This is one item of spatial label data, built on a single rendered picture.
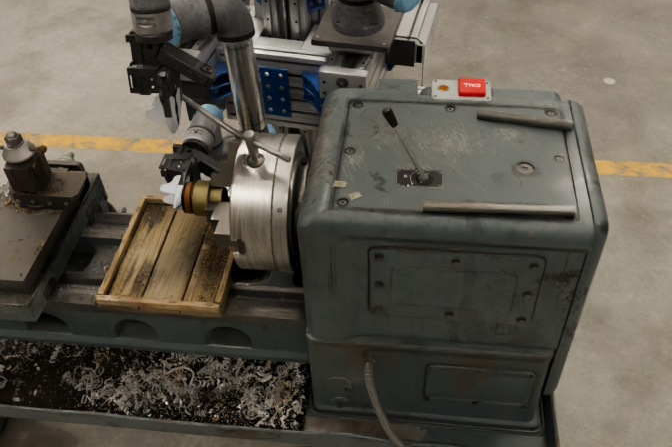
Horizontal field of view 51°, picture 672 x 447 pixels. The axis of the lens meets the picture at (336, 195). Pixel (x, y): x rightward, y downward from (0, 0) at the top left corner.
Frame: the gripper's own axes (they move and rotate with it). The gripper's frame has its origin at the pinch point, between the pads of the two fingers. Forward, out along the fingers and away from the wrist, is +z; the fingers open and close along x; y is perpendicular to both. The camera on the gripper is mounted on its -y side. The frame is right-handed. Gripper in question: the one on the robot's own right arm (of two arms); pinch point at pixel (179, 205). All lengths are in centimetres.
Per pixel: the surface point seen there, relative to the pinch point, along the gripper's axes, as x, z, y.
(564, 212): 19, 13, -81
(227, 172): 6.2, -5.4, -10.8
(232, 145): 11.4, -8.9, -11.9
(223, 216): 2.0, 4.4, -11.8
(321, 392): -47, 16, -33
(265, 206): 9.9, 8.3, -22.9
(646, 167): -108, -153, -157
